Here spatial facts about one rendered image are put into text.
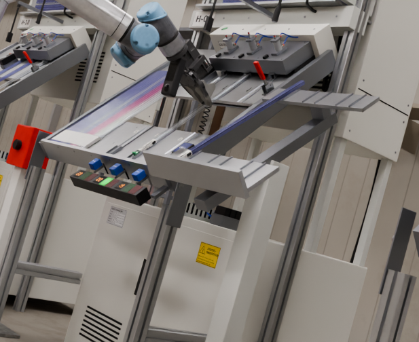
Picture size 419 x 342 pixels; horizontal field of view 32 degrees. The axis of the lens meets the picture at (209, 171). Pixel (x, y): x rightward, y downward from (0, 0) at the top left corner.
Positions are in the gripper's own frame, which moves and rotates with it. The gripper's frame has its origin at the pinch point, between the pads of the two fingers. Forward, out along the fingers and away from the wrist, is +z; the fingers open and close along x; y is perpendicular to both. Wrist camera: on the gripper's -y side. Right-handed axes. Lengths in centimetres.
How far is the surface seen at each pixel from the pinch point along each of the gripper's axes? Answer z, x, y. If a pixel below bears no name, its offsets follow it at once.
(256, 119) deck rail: 2.9, -21.0, -0.7
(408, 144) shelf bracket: 250, 143, 199
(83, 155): -8.1, 21.3, -33.1
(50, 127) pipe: 278, 678, 169
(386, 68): 32, -21, 53
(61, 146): -9.8, 33.1, -32.7
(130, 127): -3.4, 19.5, -16.0
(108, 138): -5.4, 21.5, -23.3
